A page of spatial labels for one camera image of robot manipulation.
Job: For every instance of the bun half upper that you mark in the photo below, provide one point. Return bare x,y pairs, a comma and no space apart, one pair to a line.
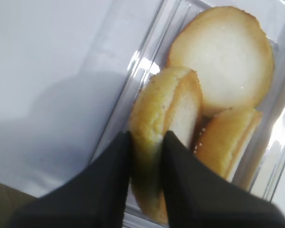
231,55

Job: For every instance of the sesame top bun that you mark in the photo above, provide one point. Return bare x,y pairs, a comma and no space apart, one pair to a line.
171,101

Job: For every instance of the clear bun container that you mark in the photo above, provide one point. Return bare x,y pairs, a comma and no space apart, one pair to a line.
264,160

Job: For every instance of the bun half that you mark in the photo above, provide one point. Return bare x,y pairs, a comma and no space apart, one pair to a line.
231,55
224,140

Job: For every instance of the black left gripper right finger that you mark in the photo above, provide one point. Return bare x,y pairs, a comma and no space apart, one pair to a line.
196,197

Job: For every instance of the bun half lower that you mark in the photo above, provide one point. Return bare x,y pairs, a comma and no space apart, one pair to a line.
224,140

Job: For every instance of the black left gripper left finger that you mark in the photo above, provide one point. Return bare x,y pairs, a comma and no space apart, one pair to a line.
95,198

